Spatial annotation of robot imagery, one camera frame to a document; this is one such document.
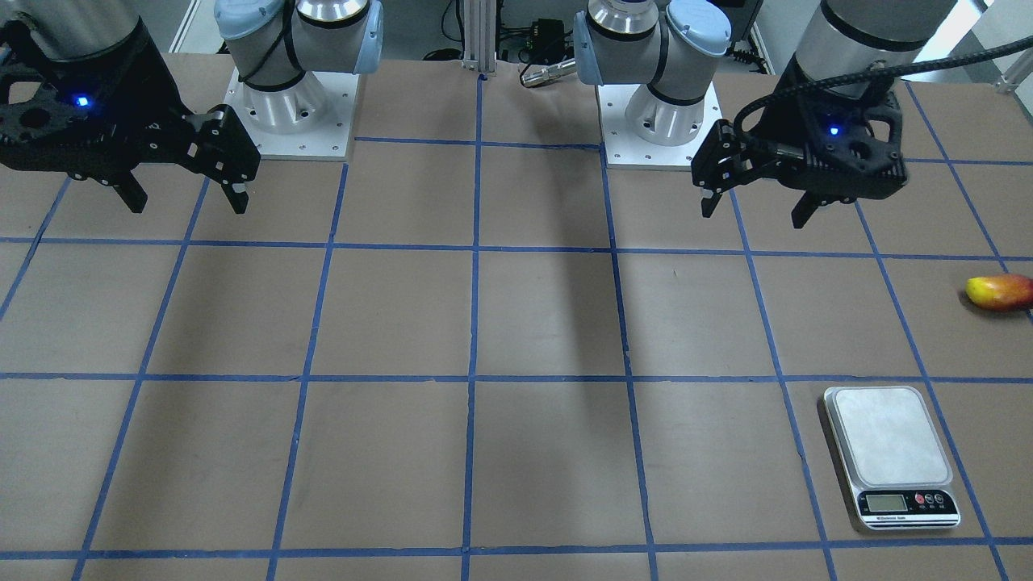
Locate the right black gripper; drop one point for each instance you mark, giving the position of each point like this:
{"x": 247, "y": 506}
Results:
{"x": 150, "y": 79}

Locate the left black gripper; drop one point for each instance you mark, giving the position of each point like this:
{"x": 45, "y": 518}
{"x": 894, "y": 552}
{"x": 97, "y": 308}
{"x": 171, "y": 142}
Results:
{"x": 781, "y": 123}

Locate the red yellow mango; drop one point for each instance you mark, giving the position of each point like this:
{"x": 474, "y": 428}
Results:
{"x": 1000, "y": 293}

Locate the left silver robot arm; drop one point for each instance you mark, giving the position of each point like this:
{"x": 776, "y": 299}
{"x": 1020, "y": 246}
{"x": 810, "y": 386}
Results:
{"x": 673, "y": 49}

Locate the silver metal cylinder connector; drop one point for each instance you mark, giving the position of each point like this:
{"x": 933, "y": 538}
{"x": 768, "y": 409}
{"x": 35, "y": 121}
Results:
{"x": 548, "y": 74}

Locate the black power adapter box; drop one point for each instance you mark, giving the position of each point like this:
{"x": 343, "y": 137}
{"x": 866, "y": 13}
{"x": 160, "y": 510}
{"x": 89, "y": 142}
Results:
{"x": 544, "y": 35}

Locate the silver digital kitchen scale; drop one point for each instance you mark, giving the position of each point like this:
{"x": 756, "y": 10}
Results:
{"x": 895, "y": 471}

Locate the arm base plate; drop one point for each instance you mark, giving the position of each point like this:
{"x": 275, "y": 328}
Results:
{"x": 629, "y": 153}
{"x": 323, "y": 141}

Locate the aluminium frame post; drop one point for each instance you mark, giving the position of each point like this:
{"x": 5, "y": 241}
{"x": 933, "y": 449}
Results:
{"x": 479, "y": 29}

